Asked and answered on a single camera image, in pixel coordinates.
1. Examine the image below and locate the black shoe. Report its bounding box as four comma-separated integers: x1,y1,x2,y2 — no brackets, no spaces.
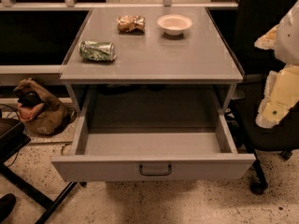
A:
0,193,16,222

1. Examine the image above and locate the grey drawer cabinet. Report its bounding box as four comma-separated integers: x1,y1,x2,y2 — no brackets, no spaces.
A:
59,6,245,117

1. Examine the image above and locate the black chair base left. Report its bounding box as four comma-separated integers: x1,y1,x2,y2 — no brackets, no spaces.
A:
0,120,94,224

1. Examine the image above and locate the black office chair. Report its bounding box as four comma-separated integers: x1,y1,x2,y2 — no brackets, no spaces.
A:
224,0,299,196

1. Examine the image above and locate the crumpled gold chip bag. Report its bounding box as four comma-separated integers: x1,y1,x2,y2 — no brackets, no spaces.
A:
117,15,146,33

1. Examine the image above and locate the crushed green soda can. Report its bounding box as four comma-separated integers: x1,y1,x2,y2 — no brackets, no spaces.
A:
78,41,117,62

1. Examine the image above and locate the brown fabric bag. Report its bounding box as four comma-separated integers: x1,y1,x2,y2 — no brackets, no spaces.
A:
13,78,76,135

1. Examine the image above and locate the white paper bowl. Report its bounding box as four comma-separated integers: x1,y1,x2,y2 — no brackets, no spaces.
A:
157,14,192,35

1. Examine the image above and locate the grey top drawer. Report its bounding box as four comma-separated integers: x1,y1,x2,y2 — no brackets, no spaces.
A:
50,89,257,183

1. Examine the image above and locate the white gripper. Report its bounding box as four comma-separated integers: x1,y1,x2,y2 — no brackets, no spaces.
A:
254,0,299,129

